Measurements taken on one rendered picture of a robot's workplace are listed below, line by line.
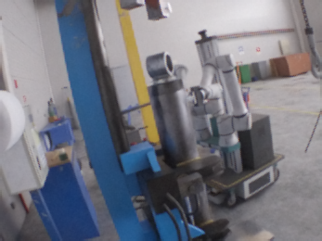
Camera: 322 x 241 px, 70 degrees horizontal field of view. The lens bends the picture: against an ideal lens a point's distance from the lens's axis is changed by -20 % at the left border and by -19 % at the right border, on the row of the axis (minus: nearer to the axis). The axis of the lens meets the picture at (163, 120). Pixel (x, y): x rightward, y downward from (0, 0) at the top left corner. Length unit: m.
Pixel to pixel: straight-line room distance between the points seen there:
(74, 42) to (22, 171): 0.75
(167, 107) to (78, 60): 0.57
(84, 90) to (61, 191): 1.56
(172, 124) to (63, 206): 1.72
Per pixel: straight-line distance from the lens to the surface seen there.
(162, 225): 1.46
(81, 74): 1.50
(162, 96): 1.55
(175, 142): 1.59
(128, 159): 1.41
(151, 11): 1.82
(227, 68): 2.34
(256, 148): 2.94
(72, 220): 2.98
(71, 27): 1.54
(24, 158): 1.27
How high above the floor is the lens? 1.55
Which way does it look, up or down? 10 degrees down
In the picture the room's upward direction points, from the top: 14 degrees counter-clockwise
